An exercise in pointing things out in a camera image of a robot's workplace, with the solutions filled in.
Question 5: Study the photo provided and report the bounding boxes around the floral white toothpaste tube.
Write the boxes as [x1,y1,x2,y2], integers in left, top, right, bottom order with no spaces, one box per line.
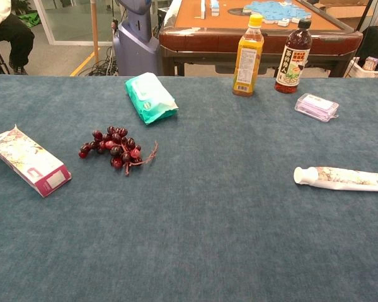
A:
[294,166,378,193]

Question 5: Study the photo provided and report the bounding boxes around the orange juice bottle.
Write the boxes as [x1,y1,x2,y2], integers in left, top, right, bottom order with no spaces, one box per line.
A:
[232,13,265,98]

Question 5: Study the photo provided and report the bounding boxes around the pink white floral box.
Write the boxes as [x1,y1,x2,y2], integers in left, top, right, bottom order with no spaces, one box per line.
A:
[0,124,72,198]

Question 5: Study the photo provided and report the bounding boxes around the teal wet wipes pack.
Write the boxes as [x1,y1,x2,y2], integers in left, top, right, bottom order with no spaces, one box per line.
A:
[124,72,180,126]

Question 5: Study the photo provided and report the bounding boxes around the dark red grape bunch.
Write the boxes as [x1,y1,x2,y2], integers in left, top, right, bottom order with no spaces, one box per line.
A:
[78,125,159,177]

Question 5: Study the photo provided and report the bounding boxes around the blue table cloth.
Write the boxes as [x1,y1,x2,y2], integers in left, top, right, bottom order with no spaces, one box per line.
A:
[0,74,378,302]

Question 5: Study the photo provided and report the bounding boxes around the brown mahjong table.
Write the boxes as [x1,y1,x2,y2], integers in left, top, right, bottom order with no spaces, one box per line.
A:
[159,0,364,78]

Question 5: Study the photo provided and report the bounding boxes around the clear purple plastic case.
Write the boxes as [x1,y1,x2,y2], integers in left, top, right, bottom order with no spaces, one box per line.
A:
[294,92,340,123]

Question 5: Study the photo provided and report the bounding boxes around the wooden pole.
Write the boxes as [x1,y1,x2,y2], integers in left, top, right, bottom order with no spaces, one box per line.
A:
[90,0,100,65]

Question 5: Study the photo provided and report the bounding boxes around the blue mahjong tile pile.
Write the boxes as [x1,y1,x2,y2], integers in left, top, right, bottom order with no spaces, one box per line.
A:
[242,0,312,26]

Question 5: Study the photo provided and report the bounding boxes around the white plastic basket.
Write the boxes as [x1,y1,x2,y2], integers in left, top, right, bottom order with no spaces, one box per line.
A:
[346,58,378,79]

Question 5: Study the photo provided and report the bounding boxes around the small pale carton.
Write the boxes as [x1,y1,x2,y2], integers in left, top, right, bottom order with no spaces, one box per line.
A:
[362,56,378,71]

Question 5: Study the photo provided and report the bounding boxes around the cardboard box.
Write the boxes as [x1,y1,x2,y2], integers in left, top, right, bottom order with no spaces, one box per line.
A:
[313,0,375,31]

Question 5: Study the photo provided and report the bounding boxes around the seated person in black trousers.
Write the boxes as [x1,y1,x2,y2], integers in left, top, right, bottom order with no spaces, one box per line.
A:
[0,0,35,76]

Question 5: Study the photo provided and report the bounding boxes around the purple grey robot pedestal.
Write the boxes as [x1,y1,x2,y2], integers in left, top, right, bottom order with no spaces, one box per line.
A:
[112,0,161,77]

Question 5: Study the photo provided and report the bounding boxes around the black floor cables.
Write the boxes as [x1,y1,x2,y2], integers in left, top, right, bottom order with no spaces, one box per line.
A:
[86,47,119,77]

